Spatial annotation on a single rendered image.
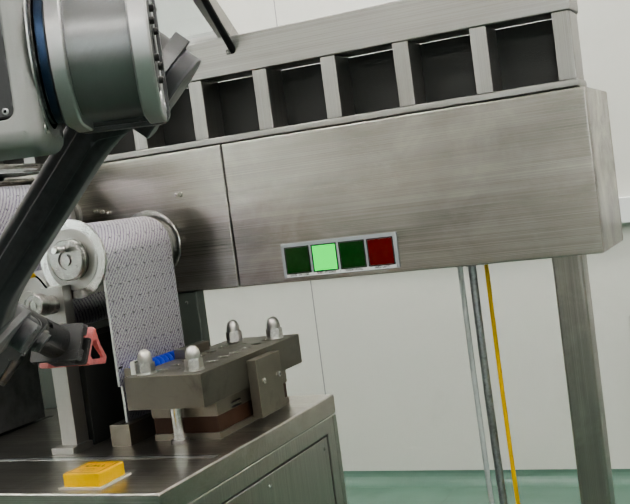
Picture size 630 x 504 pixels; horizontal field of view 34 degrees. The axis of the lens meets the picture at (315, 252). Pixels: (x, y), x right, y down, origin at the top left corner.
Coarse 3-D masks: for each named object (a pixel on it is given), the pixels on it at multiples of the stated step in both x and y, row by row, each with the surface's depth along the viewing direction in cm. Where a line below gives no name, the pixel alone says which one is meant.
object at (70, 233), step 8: (64, 232) 191; (72, 232) 190; (80, 232) 190; (168, 232) 212; (56, 240) 192; (80, 240) 190; (88, 240) 189; (88, 248) 189; (48, 256) 193; (96, 256) 189; (48, 264) 193; (96, 264) 189; (88, 272) 190; (56, 280) 193; (72, 280) 192; (80, 280) 191; (88, 280) 190; (72, 288) 192; (80, 288) 191
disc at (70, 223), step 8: (64, 224) 191; (72, 224) 190; (80, 224) 190; (88, 232) 189; (96, 240) 189; (96, 248) 189; (104, 248) 188; (88, 256) 190; (104, 256) 188; (104, 264) 188; (48, 272) 194; (96, 272) 189; (104, 272) 189; (48, 280) 194; (96, 280) 190; (88, 288) 190; (96, 288) 190; (72, 296) 192; (80, 296) 191
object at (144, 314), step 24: (120, 288) 193; (144, 288) 200; (168, 288) 208; (120, 312) 193; (144, 312) 200; (168, 312) 207; (120, 336) 192; (144, 336) 199; (168, 336) 206; (120, 360) 191; (120, 384) 191
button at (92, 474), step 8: (88, 464) 168; (96, 464) 167; (104, 464) 167; (112, 464) 166; (120, 464) 167; (72, 472) 164; (80, 472) 163; (88, 472) 163; (96, 472) 162; (104, 472) 163; (112, 472) 164; (120, 472) 166; (64, 480) 164; (72, 480) 163; (80, 480) 163; (88, 480) 162; (96, 480) 161; (104, 480) 162
